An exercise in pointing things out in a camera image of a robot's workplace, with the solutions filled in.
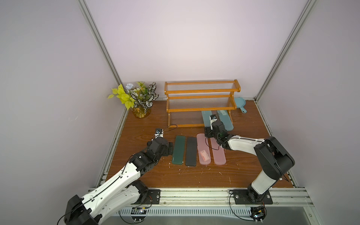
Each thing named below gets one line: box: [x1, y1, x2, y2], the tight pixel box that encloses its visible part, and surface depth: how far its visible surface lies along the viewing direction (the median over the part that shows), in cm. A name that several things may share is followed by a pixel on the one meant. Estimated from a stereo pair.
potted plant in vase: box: [107, 81, 159, 119], surface depth 92 cm
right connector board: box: [249, 205, 267, 224], surface depth 70 cm
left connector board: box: [130, 206, 148, 222], surface depth 72 cm
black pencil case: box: [185, 136, 197, 167], surface depth 91 cm
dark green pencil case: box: [172, 135, 187, 165], surface depth 90 cm
